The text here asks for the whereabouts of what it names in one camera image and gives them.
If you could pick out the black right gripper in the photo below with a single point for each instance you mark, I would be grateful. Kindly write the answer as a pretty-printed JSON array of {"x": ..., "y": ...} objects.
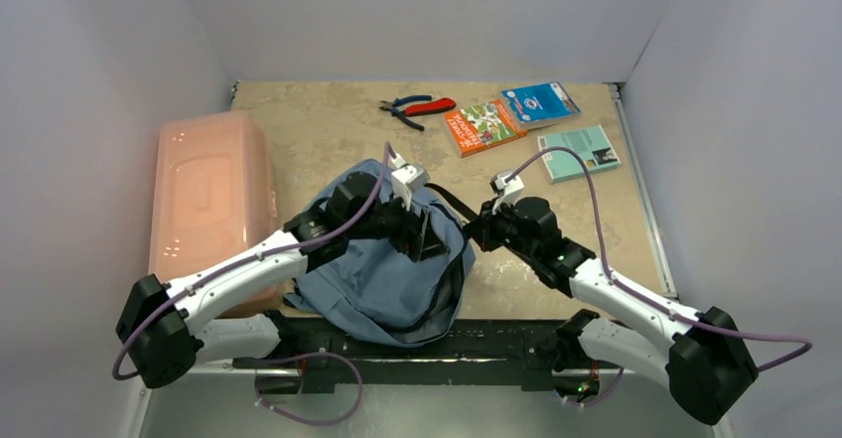
[{"x": 491, "y": 227}]

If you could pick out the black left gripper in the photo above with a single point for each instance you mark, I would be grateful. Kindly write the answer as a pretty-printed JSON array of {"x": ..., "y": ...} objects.
[{"x": 417, "y": 238}]

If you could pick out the blue student backpack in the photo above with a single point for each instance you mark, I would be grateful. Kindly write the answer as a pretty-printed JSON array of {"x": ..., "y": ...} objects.
[{"x": 367, "y": 288}]

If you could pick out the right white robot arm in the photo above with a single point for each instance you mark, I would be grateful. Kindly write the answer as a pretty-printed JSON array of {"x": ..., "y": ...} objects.
[{"x": 658, "y": 323}]

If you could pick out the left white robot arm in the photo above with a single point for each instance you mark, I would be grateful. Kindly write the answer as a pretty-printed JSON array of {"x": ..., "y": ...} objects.
[{"x": 217, "y": 303}]

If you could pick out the teal paperback book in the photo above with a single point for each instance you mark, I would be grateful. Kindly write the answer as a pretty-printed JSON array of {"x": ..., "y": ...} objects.
[{"x": 591, "y": 144}]

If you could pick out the orange green picture book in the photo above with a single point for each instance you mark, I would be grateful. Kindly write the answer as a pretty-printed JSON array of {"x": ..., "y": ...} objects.
[{"x": 481, "y": 127}]

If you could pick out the blue paperback book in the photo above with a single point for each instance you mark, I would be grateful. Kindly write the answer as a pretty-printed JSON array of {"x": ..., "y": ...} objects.
[{"x": 540, "y": 105}]

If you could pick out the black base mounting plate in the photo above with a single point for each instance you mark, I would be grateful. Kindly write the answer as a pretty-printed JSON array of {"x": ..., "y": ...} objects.
[{"x": 534, "y": 355}]

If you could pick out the red utility knife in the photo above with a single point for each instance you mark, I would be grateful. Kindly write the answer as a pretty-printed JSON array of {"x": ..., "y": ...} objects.
[{"x": 430, "y": 107}]

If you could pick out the pink plastic storage bin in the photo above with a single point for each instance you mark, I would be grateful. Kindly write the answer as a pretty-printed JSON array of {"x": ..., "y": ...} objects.
[{"x": 214, "y": 193}]

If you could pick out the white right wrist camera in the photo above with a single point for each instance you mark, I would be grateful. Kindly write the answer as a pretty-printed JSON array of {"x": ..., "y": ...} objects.
[{"x": 507, "y": 188}]

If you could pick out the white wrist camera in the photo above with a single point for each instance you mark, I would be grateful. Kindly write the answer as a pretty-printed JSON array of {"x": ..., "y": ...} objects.
[
  {"x": 507, "y": 188},
  {"x": 406, "y": 178}
]

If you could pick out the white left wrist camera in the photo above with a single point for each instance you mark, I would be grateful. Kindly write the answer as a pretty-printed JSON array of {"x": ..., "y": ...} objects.
[{"x": 406, "y": 178}]

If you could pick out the blue handled pliers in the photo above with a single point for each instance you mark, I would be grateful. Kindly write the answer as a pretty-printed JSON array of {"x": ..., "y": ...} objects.
[{"x": 395, "y": 108}]

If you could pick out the aluminium frame rail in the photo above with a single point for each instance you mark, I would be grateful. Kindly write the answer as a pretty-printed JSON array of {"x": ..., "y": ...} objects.
[{"x": 312, "y": 356}]

